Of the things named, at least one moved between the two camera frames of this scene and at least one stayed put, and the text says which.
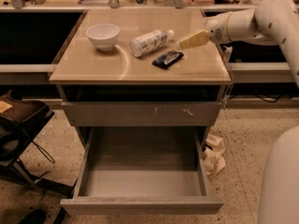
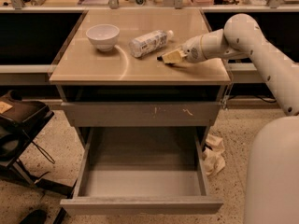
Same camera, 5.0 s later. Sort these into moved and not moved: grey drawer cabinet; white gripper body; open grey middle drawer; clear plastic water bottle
Moved: white gripper body
Not moved: clear plastic water bottle; grey drawer cabinet; open grey middle drawer
